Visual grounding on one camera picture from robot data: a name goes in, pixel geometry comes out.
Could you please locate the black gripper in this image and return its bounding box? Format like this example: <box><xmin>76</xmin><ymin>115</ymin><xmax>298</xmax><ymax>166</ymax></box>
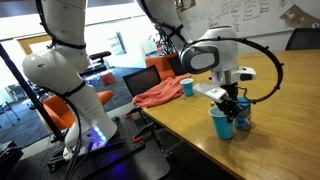
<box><xmin>216</xmin><ymin>82</ymin><xmax>246</xmax><ymax>124</ymax></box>

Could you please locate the blue plastic cup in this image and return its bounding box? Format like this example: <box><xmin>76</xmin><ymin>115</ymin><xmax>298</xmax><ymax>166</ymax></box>
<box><xmin>208</xmin><ymin>105</ymin><xmax>235</xmax><ymax>140</ymax></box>
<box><xmin>179</xmin><ymin>77</ymin><xmax>195</xmax><ymax>98</ymax></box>

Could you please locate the blue lidded jar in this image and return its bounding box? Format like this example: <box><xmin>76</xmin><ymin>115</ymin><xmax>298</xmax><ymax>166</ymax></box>
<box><xmin>232</xmin><ymin>97</ymin><xmax>253</xmax><ymax>132</ymax></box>

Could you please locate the orange cloth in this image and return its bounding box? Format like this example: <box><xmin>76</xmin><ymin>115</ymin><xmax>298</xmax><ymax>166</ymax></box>
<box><xmin>131</xmin><ymin>74</ymin><xmax>193</xmax><ymax>109</ymax></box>

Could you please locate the orange chair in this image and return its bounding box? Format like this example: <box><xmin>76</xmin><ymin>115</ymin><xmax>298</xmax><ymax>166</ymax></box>
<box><xmin>41</xmin><ymin>90</ymin><xmax>115</xmax><ymax>132</ymax></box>
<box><xmin>144</xmin><ymin>52</ymin><xmax>181</xmax><ymax>81</ymax></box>

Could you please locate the whiteboard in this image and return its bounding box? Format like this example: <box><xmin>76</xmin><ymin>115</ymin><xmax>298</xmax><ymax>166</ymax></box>
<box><xmin>174</xmin><ymin>0</ymin><xmax>320</xmax><ymax>39</ymax></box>

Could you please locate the black mesh chair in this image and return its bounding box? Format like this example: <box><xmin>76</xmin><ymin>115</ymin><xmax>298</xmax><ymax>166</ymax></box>
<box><xmin>122</xmin><ymin>64</ymin><xmax>163</xmax><ymax>98</ymax></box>

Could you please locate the orange tipped black clamp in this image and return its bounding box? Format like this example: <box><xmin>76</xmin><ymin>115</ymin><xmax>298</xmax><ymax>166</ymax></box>
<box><xmin>132</xmin><ymin>121</ymin><xmax>158</xmax><ymax>144</ymax></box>
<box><xmin>123</xmin><ymin>106</ymin><xmax>144</xmax><ymax>120</ymax></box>

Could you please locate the green potted plant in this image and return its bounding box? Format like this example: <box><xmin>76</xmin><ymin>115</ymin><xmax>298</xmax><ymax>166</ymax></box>
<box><xmin>151</xmin><ymin>23</ymin><xmax>178</xmax><ymax>56</ymax></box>

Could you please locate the black mounting table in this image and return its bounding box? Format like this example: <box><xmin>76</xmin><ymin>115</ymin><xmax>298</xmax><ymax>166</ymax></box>
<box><xmin>6</xmin><ymin>114</ymin><xmax>171</xmax><ymax>180</ymax></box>

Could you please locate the brown paper poster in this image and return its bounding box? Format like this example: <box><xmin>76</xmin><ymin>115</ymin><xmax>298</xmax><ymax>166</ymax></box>
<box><xmin>279</xmin><ymin>3</ymin><xmax>320</xmax><ymax>29</ymax></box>

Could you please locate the small pinned photo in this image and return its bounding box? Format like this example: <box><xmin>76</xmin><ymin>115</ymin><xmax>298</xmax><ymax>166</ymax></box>
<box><xmin>174</xmin><ymin>0</ymin><xmax>198</xmax><ymax>13</ymax></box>

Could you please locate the orange ottoman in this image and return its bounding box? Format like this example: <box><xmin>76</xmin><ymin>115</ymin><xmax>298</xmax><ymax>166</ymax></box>
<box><xmin>99</xmin><ymin>71</ymin><xmax>118</xmax><ymax>87</ymax></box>

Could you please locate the office chair with armrest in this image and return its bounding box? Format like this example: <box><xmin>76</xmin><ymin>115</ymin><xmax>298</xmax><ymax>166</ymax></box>
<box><xmin>79</xmin><ymin>50</ymin><xmax>113</xmax><ymax>76</ymax></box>

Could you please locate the black tripod pole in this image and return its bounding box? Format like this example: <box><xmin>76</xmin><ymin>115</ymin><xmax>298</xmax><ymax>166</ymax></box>
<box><xmin>0</xmin><ymin>43</ymin><xmax>64</xmax><ymax>141</ymax></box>

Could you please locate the black box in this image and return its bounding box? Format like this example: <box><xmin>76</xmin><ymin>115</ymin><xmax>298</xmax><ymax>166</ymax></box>
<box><xmin>0</xmin><ymin>140</ymin><xmax>25</xmax><ymax>180</ymax></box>

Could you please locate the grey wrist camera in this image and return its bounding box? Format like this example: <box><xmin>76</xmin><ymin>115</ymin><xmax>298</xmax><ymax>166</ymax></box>
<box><xmin>192</xmin><ymin>82</ymin><xmax>231</xmax><ymax>104</ymax></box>

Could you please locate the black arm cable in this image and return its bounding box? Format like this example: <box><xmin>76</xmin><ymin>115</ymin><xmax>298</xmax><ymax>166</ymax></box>
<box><xmin>34</xmin><ymin>0</ymin><xmax>285</xmax><ymax>180</ymax></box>

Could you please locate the wooden door frame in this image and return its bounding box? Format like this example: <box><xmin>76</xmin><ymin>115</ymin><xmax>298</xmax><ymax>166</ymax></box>
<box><xmin>16</xmin><ymin>34</ymin><xmax>54</xmax><ymax>56</ymax></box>

